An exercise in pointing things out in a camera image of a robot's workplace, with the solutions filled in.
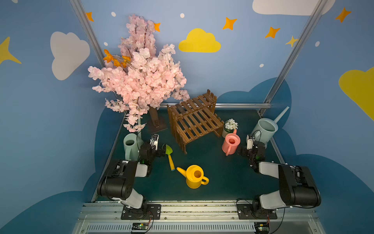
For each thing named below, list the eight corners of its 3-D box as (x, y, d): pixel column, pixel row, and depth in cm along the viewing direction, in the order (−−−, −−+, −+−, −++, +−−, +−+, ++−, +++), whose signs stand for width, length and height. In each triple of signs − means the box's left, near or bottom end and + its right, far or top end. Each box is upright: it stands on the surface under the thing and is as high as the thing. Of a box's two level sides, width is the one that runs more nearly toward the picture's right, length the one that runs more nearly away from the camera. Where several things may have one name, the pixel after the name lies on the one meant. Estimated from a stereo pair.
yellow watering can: (190, 194, 80) (191, 189, 72) (179, 173, 88) (178, 166, 80) (206, 184, 84) (208, 178, 76) (194, 165, 91) (195, 157, 83)
